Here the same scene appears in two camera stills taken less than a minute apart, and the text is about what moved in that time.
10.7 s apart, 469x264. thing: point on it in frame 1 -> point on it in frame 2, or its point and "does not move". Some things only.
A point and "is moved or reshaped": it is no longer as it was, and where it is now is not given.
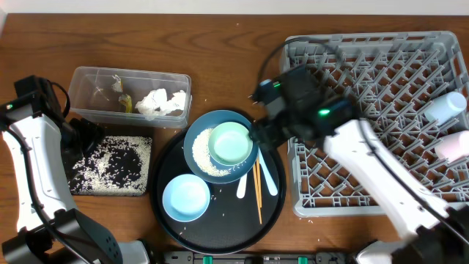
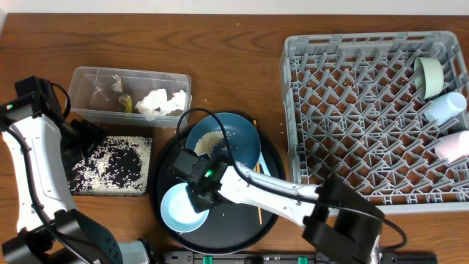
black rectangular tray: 113,164 does not move
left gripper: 94,133 does not move
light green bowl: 230,143 -> 429,74
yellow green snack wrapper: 126,100 does not move
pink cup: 453,147 does not move
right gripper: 264,136 -> 198,204
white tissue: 153,104 does not move
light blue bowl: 186,197 is moved or reshaped
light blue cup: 446,107 does not move
